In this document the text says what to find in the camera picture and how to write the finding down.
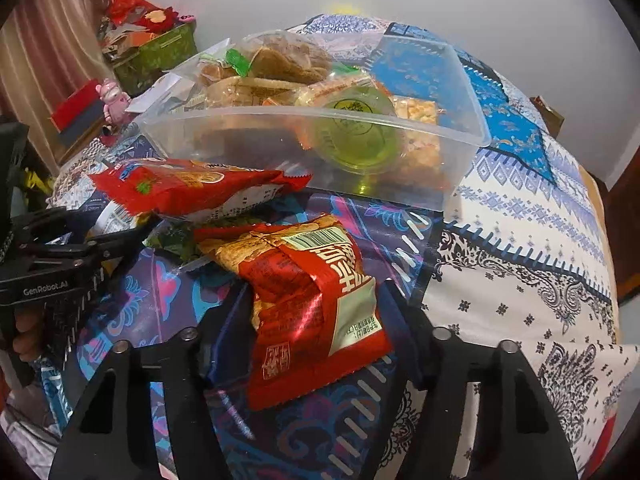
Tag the peanut brittle block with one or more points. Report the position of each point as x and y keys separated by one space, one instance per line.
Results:
x=421 y=164

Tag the red decorations pile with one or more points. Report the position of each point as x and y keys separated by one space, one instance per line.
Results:
x=129 y=24

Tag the white plastic bag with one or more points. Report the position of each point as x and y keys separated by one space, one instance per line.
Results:
x=140 y=104

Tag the red chip bag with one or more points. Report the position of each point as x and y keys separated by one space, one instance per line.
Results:
x=187 y=190

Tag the green pea snack packet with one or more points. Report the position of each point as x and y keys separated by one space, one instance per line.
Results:
x=175 y=242

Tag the pink pig figurine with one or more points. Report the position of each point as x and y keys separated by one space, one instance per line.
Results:
x=115 y=102

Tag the person left hand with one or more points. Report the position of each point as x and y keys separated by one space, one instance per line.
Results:
x=26 y=343

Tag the green storage box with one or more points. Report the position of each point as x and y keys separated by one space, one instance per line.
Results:
x=142 y=66

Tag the patchwork patterned bedspread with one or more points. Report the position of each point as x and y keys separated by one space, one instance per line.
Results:
x=519 y=252

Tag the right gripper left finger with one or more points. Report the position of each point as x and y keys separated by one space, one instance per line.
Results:
x=111 y=432

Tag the green jelly cup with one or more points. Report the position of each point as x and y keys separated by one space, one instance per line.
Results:
x=352 y=138

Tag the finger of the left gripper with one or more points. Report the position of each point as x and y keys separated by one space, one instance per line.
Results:
x=101 y=247

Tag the striped brown curtain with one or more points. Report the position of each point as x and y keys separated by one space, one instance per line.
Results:
x=49 y=51

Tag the small cardboard box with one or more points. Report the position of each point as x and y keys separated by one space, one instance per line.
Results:
x=552 y=119

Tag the clear plastic storage bin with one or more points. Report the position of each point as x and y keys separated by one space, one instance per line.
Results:
x=277 y=134

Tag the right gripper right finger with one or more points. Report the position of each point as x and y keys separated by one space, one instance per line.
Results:
x=484 y=414

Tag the yellow foam tube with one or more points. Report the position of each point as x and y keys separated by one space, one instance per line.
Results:
x=344 y=8

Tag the clear bag fried snacks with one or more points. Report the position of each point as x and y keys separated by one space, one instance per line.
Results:
x=278 y=55

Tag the red gift box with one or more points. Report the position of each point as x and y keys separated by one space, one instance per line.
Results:
x=78 y=113

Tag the red foil snack packet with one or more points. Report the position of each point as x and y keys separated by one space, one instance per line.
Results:
x=315 y=310

